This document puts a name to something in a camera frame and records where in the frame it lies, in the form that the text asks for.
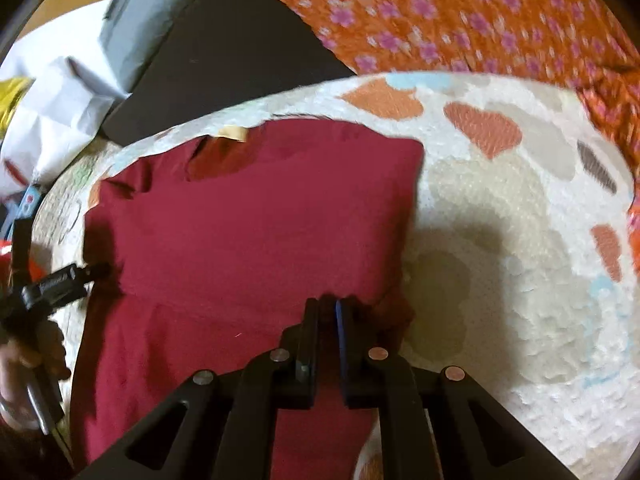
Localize fuzzy heart pattern blanket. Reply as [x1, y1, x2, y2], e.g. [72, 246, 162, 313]
[30, 72, 640, 480]

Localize yellow packet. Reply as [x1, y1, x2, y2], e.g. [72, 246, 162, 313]
[0, 76, 37, 137]

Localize grey cloth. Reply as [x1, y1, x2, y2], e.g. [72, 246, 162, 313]
[97, 0, 227, 97]

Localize black flat cushion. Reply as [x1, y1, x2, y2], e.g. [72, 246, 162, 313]
[102, 0, 357, 147]

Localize orange floral bedsheet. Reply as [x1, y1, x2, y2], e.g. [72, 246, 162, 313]
[224, 0, 640, 273]

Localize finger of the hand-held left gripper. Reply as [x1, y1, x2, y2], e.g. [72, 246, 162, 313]
[22, 263, 113, 312]
[11, 219, 33, 288]

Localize person's left hand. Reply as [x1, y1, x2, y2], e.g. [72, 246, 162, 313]
[0, 318, 72, 432]

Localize blue printed box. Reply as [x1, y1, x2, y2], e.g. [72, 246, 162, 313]
[0, 184, 49, 243]

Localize white plastic bag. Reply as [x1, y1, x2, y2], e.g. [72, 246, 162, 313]
[0, 0, 132, 197]

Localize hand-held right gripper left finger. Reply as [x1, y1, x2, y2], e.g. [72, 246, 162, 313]
[75, 298, 321, 480]

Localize dark red shirt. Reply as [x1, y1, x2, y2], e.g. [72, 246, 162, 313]
[70, 117, 427, 480]

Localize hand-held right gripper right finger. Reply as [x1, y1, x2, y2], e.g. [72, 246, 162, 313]
[335, 299, 581, 480]

